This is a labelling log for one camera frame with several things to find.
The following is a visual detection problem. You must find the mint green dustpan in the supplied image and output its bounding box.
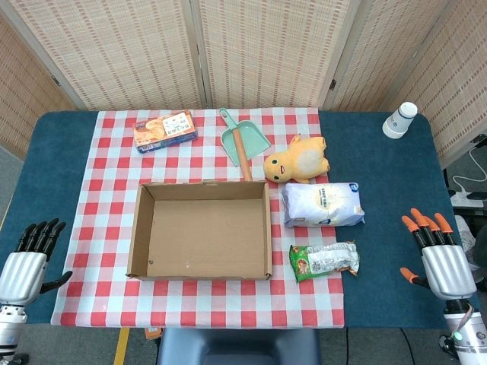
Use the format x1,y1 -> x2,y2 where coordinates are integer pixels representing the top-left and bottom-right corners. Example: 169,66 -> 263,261
218,107 -> 272,167

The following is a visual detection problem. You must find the white power strip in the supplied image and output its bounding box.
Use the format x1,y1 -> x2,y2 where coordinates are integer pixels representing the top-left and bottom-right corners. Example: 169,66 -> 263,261
450,191 -> 485,208

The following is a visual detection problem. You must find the white lavender food bag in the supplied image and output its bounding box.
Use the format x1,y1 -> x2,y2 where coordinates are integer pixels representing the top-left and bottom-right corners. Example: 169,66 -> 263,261
281,181 -> 366,228

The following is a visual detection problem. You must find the woven folding screen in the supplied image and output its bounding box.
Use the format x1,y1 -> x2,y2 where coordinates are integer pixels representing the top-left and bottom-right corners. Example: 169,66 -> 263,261
0,0 -> 487,168

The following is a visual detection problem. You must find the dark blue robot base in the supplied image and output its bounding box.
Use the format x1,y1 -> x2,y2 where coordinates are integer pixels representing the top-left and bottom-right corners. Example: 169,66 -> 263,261
157,327 -> 320,365

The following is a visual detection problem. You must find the blue felt table cover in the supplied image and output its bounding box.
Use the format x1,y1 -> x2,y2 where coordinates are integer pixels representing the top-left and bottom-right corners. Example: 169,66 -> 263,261
9,109 -> 467,330

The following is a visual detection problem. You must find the left black-fingered robot hand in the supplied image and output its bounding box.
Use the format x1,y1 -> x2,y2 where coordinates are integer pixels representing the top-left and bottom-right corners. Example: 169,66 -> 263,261
0,217 -> 73,307

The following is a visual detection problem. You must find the white power cable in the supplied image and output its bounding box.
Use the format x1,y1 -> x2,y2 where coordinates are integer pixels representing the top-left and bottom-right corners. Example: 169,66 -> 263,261
452,146 -> 487,197

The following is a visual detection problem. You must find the open cardboard box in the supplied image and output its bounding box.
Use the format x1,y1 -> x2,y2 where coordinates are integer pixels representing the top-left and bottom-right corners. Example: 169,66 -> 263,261
126,180 -> 274,281

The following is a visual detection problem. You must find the right orange-tipped robot hand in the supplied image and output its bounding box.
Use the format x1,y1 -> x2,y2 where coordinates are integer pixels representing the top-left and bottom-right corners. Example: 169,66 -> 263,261
399,207 -> 479,303

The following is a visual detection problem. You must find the green snack packet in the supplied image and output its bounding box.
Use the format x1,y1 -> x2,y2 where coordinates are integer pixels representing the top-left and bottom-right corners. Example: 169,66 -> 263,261
288,240 -> 361,283

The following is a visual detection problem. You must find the yellow plush duck toy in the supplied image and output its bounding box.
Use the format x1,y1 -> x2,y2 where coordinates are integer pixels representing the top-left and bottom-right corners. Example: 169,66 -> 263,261
263,133 -> 330,186

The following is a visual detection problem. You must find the wooden handle brush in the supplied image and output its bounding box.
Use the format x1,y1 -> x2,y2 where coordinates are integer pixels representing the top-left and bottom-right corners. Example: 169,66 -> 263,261
232,128 -> 254,183

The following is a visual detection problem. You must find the white paper cup stack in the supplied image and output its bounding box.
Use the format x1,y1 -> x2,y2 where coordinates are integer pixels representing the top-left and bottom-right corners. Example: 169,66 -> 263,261
382,101 -> 419,140

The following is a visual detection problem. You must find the red white checkered tablecloth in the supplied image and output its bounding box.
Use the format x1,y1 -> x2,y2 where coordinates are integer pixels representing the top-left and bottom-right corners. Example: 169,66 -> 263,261
50,107 -> 346,330

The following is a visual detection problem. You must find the orange biscuit box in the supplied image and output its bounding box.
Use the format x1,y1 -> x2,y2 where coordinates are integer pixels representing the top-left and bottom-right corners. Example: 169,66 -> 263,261
132,109 -> 199,154

